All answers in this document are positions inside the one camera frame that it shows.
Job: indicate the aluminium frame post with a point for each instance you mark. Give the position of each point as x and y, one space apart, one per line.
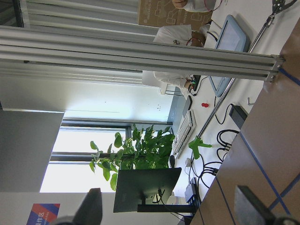
90 52

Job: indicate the cardboard box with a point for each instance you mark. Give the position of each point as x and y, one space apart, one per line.
159 13

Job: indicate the green potted plant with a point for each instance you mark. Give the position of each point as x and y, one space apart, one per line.
145 149

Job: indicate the blue teach pendant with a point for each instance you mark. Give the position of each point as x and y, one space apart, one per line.
232 38

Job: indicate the black monitor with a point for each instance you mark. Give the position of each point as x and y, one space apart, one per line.
147 190

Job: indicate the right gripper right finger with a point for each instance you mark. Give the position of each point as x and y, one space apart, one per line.
250 210

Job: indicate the white keyboard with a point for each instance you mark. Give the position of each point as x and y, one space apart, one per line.
184 133

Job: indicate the black power adapter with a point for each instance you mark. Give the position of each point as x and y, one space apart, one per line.
238 115

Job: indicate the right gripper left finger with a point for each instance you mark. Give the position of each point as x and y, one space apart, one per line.
90 211

